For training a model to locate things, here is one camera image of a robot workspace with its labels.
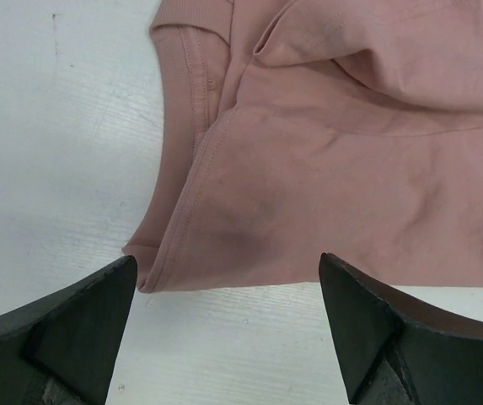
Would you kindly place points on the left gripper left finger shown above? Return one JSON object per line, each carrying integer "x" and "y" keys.
{"x": 62, "y": 348}

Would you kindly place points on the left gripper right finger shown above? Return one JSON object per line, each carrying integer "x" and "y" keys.
{"x": 393, "y": 348}

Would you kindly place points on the dusty pink printed t-shirt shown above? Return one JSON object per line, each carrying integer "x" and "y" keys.
{"x": 294, "y": 128}

